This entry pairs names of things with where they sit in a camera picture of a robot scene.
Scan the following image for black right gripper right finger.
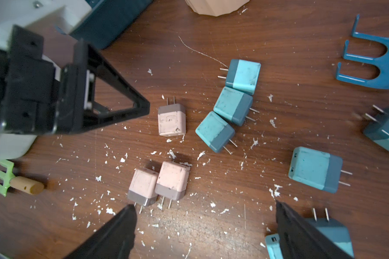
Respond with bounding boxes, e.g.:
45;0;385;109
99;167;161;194
276;201;351;259

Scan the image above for dark teal storage box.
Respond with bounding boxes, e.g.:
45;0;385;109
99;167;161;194
69;0;152;50

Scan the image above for teal plug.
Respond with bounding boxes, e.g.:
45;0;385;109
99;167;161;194
214;86;253;126
288;147;351;194
305;208;354;258
195;111;235;155
218;59;261;96
352;105;389;152

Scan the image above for blue garden rake wooden handle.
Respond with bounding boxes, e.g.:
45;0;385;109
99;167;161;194
336;15;389;90

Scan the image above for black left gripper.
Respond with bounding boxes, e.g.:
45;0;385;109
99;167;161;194
0;25;150;134

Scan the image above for green garden fork wooden handle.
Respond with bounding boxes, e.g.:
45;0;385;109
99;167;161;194
0;160;45;197

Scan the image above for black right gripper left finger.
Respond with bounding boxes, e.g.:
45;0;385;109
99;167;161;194
66;205;137;259

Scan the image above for peach ribbed flower pot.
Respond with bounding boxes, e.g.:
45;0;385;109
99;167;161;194
185;0;249;17

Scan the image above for white storage box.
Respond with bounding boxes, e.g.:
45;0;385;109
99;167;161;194
0;133;37;160

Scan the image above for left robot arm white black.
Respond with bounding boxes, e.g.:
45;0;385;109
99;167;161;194
0;1;150;136

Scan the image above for pink plug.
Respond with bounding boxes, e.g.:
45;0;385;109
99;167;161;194
155;161;190;208
128;168;159;214
158;97;187;137

